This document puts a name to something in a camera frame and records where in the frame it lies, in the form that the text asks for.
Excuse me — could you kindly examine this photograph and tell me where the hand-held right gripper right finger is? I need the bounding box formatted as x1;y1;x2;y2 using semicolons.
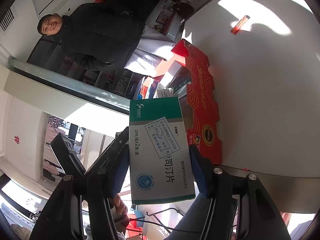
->
188;145;292;240

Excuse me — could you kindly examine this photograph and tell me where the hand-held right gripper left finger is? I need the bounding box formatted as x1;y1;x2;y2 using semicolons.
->
29;144;130;240

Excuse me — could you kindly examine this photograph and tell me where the green white medicine box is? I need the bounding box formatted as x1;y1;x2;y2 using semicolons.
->
129;97;196;205

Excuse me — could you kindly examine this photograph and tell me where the red cardboard box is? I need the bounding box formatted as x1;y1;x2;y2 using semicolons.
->
136;39;223;166

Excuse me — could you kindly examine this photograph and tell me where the person's left hand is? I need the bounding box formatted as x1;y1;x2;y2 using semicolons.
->
111;194;129;217

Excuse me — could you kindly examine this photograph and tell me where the black angular object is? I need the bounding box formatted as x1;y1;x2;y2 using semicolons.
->
49;132;87;177

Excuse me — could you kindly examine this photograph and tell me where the person's grey trouser leg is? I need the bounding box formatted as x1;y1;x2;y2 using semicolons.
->
167;195;213;240

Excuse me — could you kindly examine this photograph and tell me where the thin red white carton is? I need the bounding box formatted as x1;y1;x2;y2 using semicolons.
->
230;14;252;35

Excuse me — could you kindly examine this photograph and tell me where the dark red bag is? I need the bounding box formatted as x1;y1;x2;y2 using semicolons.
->
174;2;195;18

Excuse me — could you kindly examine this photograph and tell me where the ceiling air vent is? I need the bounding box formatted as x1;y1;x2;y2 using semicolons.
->
0;7;17;32

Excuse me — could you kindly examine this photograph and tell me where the black cable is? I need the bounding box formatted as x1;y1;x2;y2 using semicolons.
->
129;207;187;232

